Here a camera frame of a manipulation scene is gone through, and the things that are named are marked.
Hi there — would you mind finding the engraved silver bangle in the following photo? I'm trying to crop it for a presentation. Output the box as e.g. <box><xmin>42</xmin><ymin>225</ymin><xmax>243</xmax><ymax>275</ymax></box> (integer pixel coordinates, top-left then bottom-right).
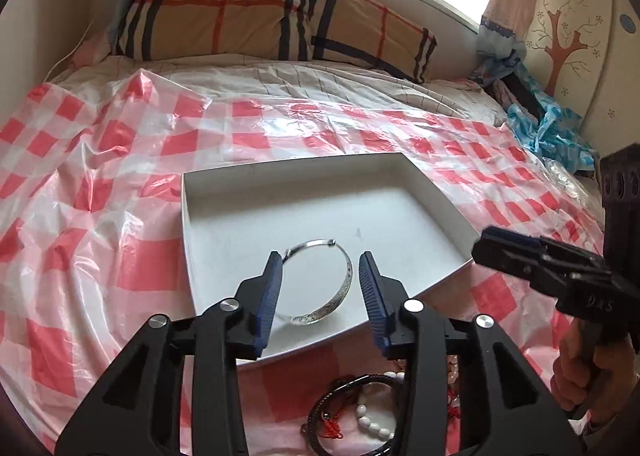
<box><xmin>276</xmin><ymin>238</ymin><xmax>354</xmax><ymax>326</ymax></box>

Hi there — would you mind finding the white bead bracelet red cord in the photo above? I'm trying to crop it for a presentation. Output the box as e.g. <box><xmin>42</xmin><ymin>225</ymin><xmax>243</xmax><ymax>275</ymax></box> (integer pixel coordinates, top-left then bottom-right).
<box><xmin>354</xmin><ymin>368</ymin><xmax>407</xmax><ymax>442</ymax></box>

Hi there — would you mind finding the black braided leather bracelet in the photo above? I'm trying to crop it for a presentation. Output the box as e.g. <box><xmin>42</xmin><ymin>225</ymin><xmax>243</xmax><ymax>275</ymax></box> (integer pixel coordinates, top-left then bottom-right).
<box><xmin>304</xmin><ymin>372</ymin><xmax>402</xmax><ymax>456</ymax></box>

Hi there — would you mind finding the right hand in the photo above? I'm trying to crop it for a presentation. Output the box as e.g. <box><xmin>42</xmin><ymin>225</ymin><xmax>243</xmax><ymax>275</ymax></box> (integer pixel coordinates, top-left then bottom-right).
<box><xmin>551</xmin><ymin>320</ymin><xmax>639</xmax><ymax>427</ymax></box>

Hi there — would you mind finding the white shallow cardboard box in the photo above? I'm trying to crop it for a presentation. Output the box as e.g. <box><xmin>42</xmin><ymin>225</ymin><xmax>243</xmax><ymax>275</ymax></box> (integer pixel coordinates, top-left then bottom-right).
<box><xmin>182</xmin><ymin>153</ymin><xmax>477</xmax><ymax>358</ymax></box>

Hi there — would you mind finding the blue white plastic bag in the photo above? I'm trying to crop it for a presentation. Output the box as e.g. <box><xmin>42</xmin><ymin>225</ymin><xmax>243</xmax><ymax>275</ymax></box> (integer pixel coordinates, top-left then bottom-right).
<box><xmin>506</xmin><ymin>76</ymin><xmax>598</xmax><ymax>173</ymax></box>

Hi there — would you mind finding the tree decorated headboard panel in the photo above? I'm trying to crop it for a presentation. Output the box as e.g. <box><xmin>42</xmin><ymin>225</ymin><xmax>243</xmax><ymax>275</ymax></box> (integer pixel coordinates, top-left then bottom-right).
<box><xmin>525</xmin><ymin>0</ymin><xmax>639</xmax><ymax>156</ymax></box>

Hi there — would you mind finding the right pink curtain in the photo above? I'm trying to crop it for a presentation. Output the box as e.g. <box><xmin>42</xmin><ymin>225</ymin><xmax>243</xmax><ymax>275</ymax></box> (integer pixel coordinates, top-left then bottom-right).
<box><xmin>477</xmin><ymin>0</ymin><xmax>536</xmax><ymax>60</ymax></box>

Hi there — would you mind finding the right plaid pillow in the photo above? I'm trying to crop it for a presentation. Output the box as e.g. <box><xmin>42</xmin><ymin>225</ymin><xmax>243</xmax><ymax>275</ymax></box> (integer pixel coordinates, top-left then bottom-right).
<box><xmin>307</xmin><ymin>0</ymin><xmax>437</xmax><ymax>84</ymax></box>

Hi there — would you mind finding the plaid pillow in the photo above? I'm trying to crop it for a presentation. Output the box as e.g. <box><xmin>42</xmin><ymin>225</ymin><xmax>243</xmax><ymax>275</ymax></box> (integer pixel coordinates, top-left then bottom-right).
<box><xmin>113</xmin><ymin>0</ymin><xmax>312</xmax><ymax>62</ymax></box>
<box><xmin>307</xmin><ymin>0</ymin><xmax>437</xmax><ymax>84</ymax></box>

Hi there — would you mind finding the left plaid pillow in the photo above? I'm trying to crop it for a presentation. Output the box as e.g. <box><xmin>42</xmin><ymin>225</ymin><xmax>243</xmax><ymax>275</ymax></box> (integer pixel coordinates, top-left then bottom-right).
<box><xmin>113</xmin><ymin>0</ymin><xmax>312</xmax><ymax>62</ymax></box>

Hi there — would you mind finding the white charging cable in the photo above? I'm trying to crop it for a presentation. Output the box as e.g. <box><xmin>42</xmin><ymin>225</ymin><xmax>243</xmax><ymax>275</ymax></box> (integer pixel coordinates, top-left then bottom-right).
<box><xmin>43</xmin><ymin>10</ymin><xmax>101</xmax><ymax>84</ymax></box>

